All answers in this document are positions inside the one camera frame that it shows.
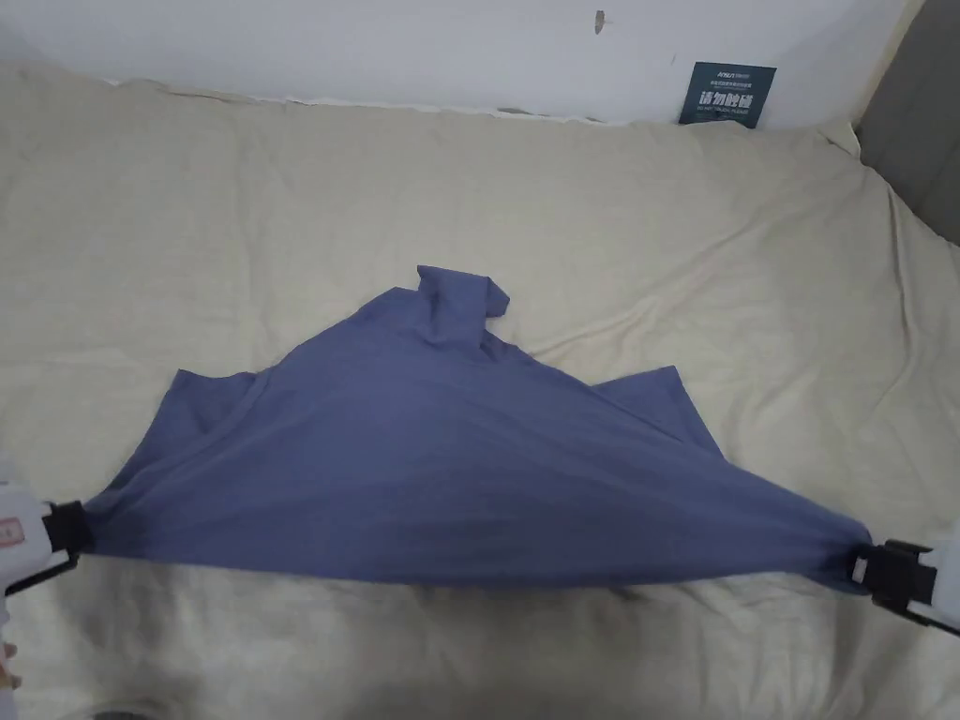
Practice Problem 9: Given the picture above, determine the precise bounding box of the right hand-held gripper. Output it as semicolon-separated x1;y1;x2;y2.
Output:
850;536;960;640

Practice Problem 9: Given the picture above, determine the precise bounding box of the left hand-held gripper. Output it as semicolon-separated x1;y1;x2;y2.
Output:
0;449;100;638

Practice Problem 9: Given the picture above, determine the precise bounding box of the blue shirt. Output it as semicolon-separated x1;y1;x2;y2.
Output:
83;262;876;591

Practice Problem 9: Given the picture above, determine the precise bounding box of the bed with beige sheet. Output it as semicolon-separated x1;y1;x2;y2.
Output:
0;58;960;720

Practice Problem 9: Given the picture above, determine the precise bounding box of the grey padded headboard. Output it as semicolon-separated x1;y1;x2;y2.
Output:
854;0;960;248

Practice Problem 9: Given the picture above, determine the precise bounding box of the dark printed card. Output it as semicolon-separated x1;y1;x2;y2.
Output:
677;60;779;129

